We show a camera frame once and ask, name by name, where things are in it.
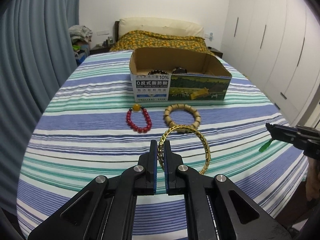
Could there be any white wall socket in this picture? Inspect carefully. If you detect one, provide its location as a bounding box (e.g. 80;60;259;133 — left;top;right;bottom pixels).
204;33;213;41

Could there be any light wooden barrel bracelet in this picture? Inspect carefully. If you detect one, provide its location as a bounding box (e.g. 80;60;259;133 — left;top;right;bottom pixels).
163;103;202;133

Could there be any striped blue green bedsheet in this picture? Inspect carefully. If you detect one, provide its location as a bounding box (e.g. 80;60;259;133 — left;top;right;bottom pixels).
17;51;308;236

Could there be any pile of clothes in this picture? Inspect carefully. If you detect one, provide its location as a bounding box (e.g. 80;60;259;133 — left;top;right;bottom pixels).
68;25;93;66

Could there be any cream padded headboard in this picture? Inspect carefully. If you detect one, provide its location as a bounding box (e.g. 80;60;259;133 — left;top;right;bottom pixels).
118;17;204;37

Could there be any cardboard box printed front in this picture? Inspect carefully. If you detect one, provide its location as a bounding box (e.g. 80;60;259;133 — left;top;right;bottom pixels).
129;47;232;102

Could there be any person right hand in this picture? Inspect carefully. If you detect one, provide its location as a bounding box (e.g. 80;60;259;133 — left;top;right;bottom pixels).
306;157;320;201

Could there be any yellow floral blanket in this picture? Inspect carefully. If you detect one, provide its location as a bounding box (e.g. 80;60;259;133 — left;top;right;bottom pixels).
110;30;214;55

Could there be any gold chain bangle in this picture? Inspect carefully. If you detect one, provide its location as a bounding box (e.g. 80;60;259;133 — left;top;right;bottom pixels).
158;124;212;176

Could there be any blue grey curtain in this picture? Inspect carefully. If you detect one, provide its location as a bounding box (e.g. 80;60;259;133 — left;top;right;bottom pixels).
1;0;79;210

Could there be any red bead bracelet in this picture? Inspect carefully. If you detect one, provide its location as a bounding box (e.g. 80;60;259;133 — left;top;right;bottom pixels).
125;103;153;134

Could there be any white wardrobe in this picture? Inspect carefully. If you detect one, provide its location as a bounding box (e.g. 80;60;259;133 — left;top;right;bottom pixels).
221;0;319;125

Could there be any dark wooden nightstand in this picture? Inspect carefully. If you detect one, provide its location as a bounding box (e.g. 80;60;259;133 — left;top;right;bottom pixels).
207;47;223;58

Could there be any left dark nightstand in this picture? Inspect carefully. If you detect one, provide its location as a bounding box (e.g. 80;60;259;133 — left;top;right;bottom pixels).
89;44;114;55

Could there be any green jade pendant black cord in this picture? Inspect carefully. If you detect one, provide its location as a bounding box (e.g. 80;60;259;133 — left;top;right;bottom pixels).
258;139;273;153

